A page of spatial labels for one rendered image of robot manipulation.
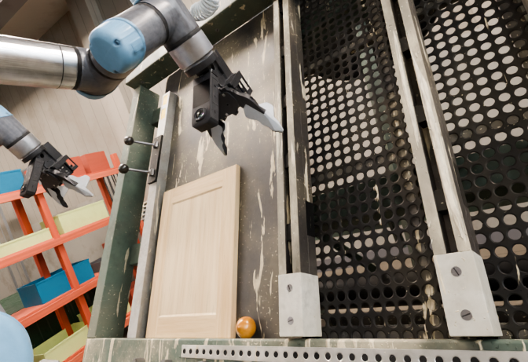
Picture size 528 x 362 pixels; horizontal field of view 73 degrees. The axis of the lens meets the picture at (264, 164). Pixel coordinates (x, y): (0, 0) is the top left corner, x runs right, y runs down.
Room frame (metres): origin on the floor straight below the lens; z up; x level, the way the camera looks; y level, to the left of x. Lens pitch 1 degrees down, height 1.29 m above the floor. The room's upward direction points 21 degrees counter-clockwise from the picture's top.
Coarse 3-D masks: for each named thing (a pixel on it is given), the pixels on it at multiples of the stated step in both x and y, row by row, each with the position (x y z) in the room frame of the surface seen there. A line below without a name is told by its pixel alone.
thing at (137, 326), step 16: (176, 96) 1.55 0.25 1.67; (160, 112) 1.51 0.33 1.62; (160, 128) 1.46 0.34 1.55; (160, 160) 1.38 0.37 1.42; (160, 176) 1.36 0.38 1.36; (160, 192) 1.33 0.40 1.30; (160, 208) 1.31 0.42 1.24; (144, 224) 1.29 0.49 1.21; (144, 240) 1.26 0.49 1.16; (144, 256) 1.22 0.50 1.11; (144, 272) 1.19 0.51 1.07; (144, 288) 1.17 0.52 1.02; (144, 304) 1.15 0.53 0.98; (144, 320) 1.14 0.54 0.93; (128, 336) 1.12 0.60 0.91; (144, 336) 1.12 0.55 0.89
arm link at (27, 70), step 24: (0, 48) 0.53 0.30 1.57; (24, 48) 0.55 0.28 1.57; (48, 48) 0.58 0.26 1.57; (72, 48) 0.61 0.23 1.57; (0, 72) 0.53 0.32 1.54; (24, 72) 0.55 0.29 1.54; (48, 72) 0.57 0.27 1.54; (72, 72) 0.60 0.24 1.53; (96, 72) 0.61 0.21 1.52; (96, 96) 0.67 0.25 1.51
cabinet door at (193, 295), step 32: (192, 192) 1.20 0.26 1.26; (224, 192) 1.10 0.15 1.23; (160, 224) 1.26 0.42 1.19; (192, 224) 1.15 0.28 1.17; (224, 224) 1.05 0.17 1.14; (160, 256) 1.20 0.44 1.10; (192, 256) 1.09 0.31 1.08; (224, 256) 1.00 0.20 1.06; (160, 288) 1.14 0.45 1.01; (192, 288) 1.04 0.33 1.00; (224, 288) 0.96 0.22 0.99; (160, 320) 1.08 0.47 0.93; (192, 320) 0.99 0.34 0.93; (224, 320) 0.92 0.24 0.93
